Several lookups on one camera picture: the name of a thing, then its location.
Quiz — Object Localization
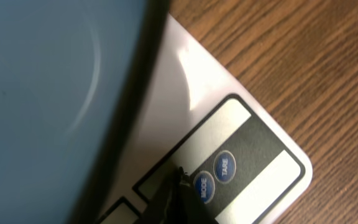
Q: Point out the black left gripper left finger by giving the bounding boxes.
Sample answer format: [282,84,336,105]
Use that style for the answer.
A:
[135,169,181,224]

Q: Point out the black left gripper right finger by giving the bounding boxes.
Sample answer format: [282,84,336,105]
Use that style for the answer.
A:
[172,167,217,224]

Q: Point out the white digital kitchen scale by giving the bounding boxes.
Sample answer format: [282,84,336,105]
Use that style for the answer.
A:
[98,16,313,223]

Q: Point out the blue metal bowl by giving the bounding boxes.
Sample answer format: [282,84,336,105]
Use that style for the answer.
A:
[0,0,170,223]

